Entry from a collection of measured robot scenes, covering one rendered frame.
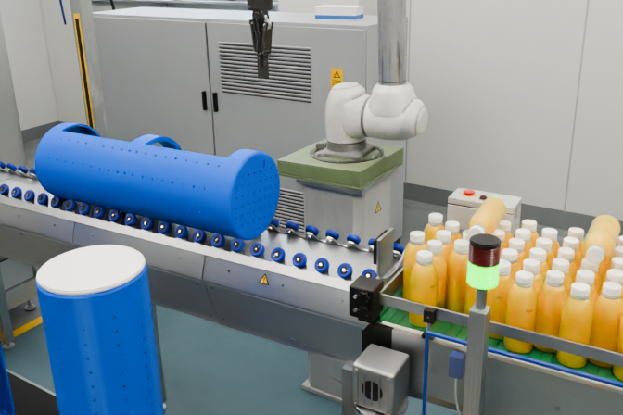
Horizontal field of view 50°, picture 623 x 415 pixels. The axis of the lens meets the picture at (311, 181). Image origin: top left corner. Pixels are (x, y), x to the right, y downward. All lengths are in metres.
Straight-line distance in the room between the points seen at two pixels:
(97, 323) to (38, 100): 5.75
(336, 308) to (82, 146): 1.07
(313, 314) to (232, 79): 2.30
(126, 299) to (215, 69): 2.50
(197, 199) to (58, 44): 5.36
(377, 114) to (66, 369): 1.32
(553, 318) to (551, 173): 3.01
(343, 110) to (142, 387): 1.20
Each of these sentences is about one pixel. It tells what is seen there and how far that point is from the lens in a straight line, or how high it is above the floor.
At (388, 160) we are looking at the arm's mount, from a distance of 2.56.
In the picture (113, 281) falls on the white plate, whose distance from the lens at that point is 1.78.
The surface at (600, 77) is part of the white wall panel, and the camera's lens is 4.43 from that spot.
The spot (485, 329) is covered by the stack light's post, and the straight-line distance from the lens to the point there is 1.47.
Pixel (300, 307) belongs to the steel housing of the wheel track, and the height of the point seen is 0.83.
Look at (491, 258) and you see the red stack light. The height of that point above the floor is 1.23.
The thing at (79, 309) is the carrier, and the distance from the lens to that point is 1.78.
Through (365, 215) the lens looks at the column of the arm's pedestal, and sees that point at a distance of 2.52.
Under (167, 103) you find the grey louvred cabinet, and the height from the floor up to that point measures 0.90.
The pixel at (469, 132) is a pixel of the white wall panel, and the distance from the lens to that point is 4.72.
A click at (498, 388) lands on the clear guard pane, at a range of 1.67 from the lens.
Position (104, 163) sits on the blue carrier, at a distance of 2.32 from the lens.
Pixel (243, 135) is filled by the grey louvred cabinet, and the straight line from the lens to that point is 4.06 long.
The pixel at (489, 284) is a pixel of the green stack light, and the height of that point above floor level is 1.17.
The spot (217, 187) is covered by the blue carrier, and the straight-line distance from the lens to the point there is 2.01.
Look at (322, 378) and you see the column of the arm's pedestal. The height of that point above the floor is 0.08.
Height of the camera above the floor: 1.82
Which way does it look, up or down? 19 degrees down
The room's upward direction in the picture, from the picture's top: 1 degrees counter-clockwise
